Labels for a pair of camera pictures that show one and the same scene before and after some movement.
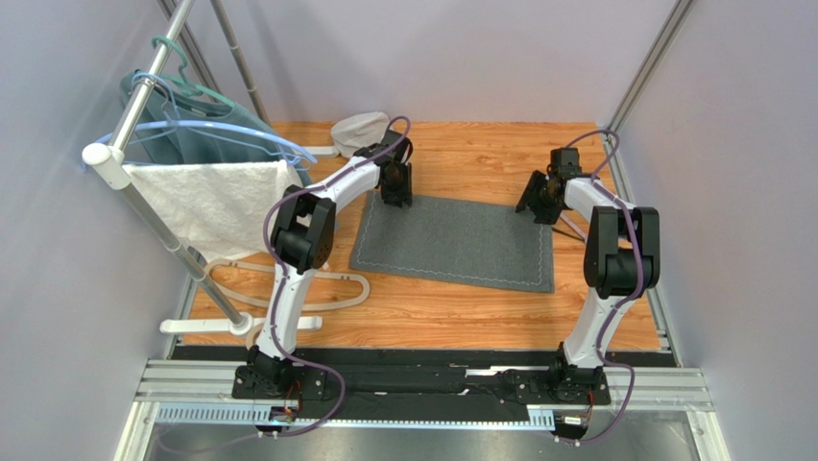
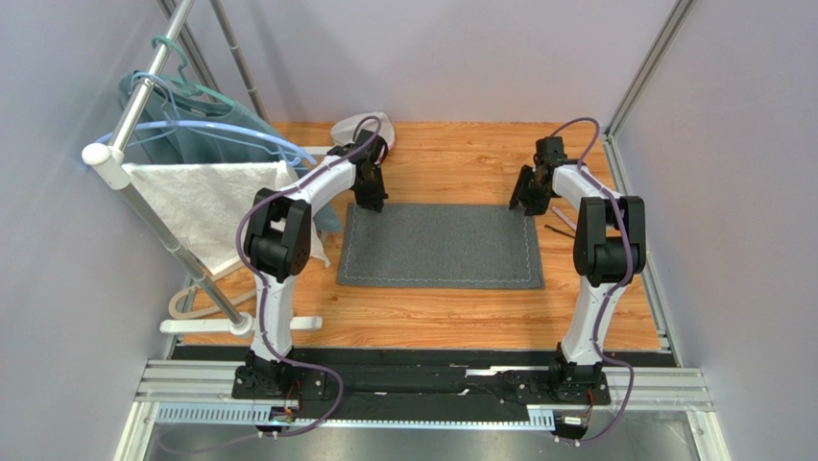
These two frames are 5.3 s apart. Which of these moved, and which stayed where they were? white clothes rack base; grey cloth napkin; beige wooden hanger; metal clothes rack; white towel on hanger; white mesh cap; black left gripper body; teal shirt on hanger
Moved: beige wooden hanger; black left gripper body; grey cloth napkin
Stayed: teal shirt on hanger; white towel on hanger; white mesh cap; metal clothes rack; white clothes rack base
